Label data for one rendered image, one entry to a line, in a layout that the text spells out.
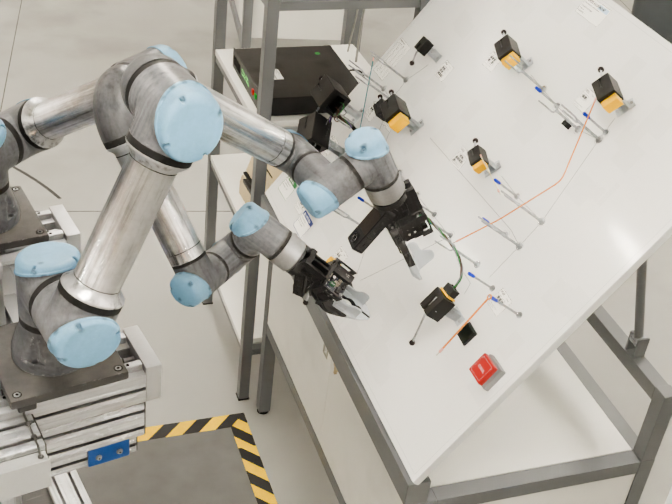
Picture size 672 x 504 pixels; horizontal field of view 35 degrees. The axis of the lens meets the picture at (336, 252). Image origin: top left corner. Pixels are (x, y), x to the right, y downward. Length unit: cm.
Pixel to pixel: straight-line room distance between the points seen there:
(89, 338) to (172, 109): 43
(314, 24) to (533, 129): 298
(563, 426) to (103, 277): 127
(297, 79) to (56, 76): 271
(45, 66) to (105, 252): 415
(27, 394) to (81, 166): 303
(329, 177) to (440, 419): 62
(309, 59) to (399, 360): 127
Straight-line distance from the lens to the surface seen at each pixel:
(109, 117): 206
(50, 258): 195
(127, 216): 177
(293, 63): 336
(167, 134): 168
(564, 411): 268
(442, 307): 231
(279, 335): 327
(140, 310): 409
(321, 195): 197
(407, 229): 212
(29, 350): 204
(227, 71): 343
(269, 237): 214
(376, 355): 251
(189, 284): 210
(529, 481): 247
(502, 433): 257
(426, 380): 237
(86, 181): 486
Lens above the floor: 251
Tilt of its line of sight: 34 degrees down
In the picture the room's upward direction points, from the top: 7 degrees clockwise
